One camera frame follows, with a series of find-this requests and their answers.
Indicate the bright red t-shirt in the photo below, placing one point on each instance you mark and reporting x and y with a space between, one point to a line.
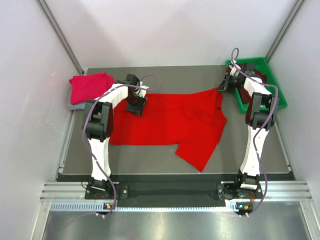
194 122

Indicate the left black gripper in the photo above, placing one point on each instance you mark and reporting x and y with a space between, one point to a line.
138 109

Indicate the folded pink t-shirt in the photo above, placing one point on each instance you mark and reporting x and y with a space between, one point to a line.
86 87

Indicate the left corner aluminium post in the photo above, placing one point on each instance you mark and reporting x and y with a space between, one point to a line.
60 35

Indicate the green plastic bin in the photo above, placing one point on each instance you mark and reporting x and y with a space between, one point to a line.
265 73

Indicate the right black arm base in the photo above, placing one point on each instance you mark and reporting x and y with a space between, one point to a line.
229 190

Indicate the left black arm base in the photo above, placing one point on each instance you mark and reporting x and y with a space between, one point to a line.
95 193

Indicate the folded grey-blue t-shirt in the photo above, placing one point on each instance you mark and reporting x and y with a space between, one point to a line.
79 106

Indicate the right corner aluminium post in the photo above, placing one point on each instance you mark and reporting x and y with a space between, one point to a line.
298 4

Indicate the aluminium frame rail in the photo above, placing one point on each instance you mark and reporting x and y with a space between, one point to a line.
277 191

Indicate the dark red t-shirt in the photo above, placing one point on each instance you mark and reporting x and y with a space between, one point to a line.
249 85

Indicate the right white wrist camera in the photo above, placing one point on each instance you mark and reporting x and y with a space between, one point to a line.
234 71

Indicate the slotted cable duct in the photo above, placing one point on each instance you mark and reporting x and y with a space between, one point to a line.
105 207

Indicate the corner aluminium post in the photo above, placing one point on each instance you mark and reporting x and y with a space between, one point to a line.
298 4
60 35

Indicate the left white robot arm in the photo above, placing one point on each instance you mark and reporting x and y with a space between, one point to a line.
98 126

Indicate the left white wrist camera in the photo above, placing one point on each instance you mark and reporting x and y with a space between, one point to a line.
143 91

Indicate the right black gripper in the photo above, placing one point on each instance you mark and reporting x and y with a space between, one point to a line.
224 86

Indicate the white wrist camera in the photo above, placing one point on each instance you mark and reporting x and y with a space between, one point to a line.
143 91
234 71

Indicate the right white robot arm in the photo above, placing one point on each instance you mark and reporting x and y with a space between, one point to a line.
260 117

